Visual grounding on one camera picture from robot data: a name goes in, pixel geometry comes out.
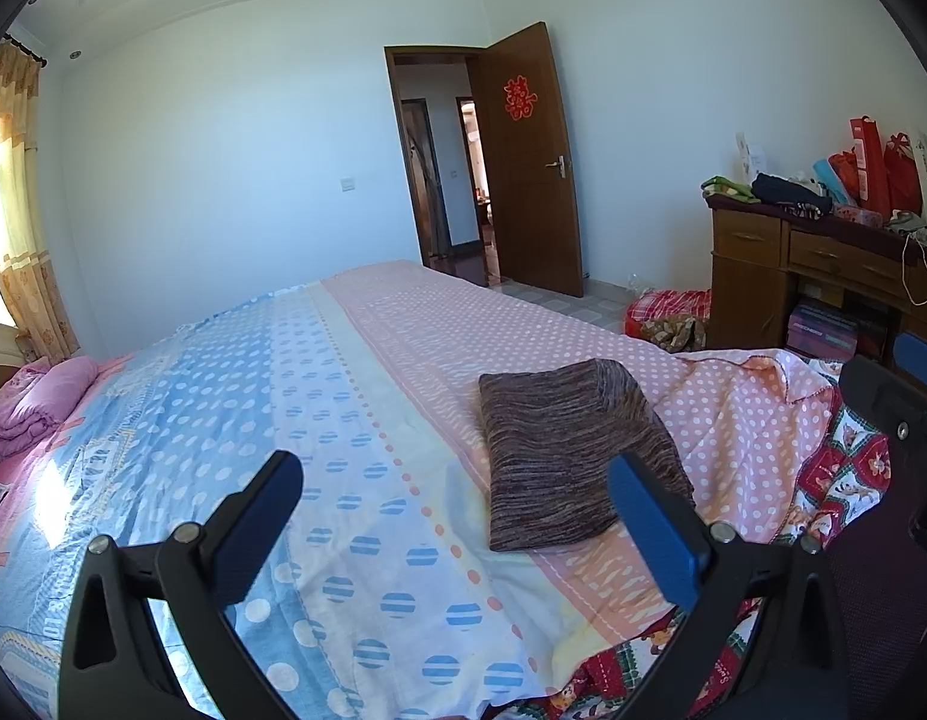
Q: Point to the dark purple cloth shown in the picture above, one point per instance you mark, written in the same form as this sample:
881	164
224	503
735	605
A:
883	615

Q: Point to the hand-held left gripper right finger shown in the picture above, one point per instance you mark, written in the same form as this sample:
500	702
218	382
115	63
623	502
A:
651	525

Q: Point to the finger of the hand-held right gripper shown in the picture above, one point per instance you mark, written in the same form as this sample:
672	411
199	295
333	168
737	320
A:
921	352
883	405

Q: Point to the pink folded blanket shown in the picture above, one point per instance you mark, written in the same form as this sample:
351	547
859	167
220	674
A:
36	405

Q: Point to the brown sun-embroidered sweater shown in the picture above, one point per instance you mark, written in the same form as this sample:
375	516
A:
553	450

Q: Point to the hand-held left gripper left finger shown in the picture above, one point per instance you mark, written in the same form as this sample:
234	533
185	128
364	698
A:
261	525

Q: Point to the teal paper roll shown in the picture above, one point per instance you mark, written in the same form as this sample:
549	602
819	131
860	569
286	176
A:
831	180

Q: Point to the wide red gift bag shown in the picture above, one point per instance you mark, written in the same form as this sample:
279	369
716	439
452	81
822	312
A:
902	176

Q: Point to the dark printed box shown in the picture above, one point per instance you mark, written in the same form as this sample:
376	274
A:
823	330

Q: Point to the black cloth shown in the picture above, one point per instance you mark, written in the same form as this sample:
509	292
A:
789	191

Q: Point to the red paper door decoration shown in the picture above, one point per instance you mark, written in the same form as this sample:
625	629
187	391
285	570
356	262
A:
520	96

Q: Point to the blue pink polka dot quilt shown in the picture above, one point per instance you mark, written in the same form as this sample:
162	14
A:
358	390

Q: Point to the black curtain rod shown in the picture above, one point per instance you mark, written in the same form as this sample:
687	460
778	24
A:
27	49

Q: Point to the brown wooden door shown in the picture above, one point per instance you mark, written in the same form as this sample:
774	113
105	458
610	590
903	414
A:
523	202

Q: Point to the yellow patterned curtain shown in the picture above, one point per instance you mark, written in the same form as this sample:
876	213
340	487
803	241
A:
21	225

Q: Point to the wooden dresser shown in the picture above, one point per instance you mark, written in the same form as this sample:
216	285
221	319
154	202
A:
744	277

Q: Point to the white wall switch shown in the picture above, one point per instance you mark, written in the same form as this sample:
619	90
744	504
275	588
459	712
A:
347	184

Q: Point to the tall red gift bag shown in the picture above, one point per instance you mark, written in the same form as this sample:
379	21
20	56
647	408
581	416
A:
868	165

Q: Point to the red plaid bag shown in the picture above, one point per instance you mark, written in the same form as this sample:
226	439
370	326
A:
666	304

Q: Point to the white paper bag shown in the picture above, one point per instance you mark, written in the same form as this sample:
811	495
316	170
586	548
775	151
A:
752	157

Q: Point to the green cloth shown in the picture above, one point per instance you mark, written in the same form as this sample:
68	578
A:
726	187

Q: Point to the red patterned blanket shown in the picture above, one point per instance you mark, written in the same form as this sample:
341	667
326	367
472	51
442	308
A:
838	465

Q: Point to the brown door frame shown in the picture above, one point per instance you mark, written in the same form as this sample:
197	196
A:
397	127

